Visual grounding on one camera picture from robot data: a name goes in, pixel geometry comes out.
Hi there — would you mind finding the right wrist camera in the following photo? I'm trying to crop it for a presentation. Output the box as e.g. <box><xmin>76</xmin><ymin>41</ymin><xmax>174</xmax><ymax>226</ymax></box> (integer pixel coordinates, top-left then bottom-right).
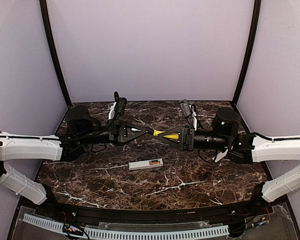
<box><xmin>179</xmin><ymin>99</ymin><xmax>199</xmax><ymax>130</ymax></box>

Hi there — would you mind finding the black left frame post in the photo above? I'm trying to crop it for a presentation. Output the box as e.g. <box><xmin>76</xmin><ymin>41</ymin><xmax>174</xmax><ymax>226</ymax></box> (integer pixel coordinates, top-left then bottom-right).
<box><xmin>39</xmin><ymin>0</ymin><xmax>72</xmax><ymax>108</ymax></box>

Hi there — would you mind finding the white slotted cable duct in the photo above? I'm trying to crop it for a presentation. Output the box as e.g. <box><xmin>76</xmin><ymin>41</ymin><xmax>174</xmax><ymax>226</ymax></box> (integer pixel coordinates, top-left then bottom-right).
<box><xmin>22</xmin><ymin>213</ymin><xmax>230</xmax><ymax>240</ymax></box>

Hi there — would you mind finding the yellow handled screwdriver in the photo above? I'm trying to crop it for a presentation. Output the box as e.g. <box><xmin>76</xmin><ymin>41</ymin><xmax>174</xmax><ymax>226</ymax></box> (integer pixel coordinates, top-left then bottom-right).
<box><xmin>131</xmin><ymin>127</ymin><xmax>181</xmax><ymax>141</ymax></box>

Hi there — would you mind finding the white battery cover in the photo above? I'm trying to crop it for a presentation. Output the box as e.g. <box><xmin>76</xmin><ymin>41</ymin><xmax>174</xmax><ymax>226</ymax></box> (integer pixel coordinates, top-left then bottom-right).
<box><xmin>213</xmin><ymin>151</ymin><xmax>228</xmax><ymax>163</ymax></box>

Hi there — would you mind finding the black frame post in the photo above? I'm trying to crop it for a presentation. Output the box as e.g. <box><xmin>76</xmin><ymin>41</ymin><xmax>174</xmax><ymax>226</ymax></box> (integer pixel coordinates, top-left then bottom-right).
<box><xmin>39</xmin><ymin>0</ymin><xmax>72</xmax><ymax>108</ymax></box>
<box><xmin>231</xmin><ymin>0</ymin><xmax>262</xmax><ymax>108</ymax></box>

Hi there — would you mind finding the black right frame post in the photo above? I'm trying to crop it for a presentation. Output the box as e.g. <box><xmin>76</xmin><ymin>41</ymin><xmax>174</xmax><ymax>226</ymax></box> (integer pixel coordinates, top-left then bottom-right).
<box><xmin>231</xmin><ymin>0</ymin><xmax>262</xmax><ymax>108</ymax></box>

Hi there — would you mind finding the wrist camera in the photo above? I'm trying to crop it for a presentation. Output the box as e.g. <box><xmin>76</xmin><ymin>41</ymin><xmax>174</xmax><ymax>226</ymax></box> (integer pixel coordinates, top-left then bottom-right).
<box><xmin>179</xmin><ymin>99</ymin><xmax>199</xmax><ymax>130</ymax></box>
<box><xmin>108</xmin><ymin>91</ymin><xmax>128</xmax><ymax>120</ymax></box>

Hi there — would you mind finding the white remote control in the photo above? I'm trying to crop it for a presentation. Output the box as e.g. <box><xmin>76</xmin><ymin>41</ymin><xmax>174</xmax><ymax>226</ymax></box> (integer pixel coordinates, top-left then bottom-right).
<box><xmin>128</xmin><ymin>158</ymin><xmax>164</xmax><ymax>171</ymax></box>

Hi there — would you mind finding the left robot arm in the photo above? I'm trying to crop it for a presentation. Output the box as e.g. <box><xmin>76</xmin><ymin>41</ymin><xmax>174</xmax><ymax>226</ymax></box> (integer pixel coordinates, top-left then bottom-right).
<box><xmin>0</xmin><ymin>105</ymin><xmax>149</xmax><ymax>206</ymax></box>

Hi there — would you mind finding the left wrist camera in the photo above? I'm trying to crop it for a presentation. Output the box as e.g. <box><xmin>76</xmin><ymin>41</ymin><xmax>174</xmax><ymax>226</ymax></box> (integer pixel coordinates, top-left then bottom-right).
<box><xmin>108</xmin><ymin>91</ymin><xmax>128</xmax><ymax>120</ymax></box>

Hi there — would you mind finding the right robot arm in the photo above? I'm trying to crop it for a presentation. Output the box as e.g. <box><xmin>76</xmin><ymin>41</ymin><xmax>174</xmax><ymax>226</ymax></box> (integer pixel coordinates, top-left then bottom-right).
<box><xmin>153</xmin><ymin>107</ymin><xmax>300</xmax><ymax>205</ymax></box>

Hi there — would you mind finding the black front table rail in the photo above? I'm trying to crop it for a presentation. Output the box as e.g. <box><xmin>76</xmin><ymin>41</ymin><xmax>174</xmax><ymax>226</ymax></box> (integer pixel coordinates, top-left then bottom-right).
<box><xmin>43</xmin><ymin>202</ymin><xmax>256</xmax><ymax>225</ymax></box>

